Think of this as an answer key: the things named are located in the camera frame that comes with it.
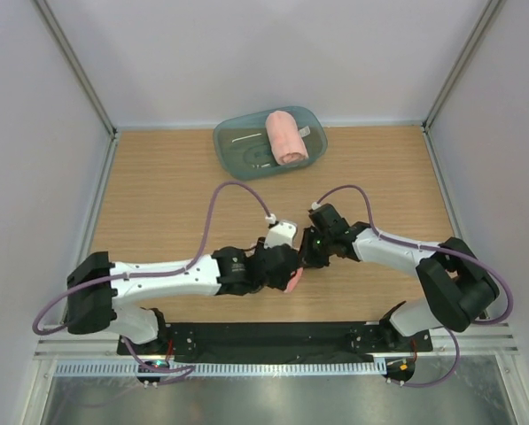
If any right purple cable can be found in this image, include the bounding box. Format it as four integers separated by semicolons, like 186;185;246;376
310;184;516;390

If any teal translucent plastic bin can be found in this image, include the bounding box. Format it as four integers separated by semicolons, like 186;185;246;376
213;106;328;181

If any right aluminium frame post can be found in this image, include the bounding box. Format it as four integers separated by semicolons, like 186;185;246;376
422;0;506;134

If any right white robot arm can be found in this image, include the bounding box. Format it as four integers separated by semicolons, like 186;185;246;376
300;204;500;351

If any slotted white cable duct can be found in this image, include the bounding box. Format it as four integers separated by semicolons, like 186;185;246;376
55;358;386;378

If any left aluminium frame post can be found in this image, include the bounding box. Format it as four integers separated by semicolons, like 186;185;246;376
31;0;117;139

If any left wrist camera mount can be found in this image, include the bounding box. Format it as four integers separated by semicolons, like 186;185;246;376
264;213;298;248

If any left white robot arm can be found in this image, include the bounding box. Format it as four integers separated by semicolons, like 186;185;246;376
66;241;302;354

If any long pink towel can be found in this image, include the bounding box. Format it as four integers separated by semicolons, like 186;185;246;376
265;111;308;166

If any aluminium frame post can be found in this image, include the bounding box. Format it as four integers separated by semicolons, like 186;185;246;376
31;0;117;139
422;0;506;134

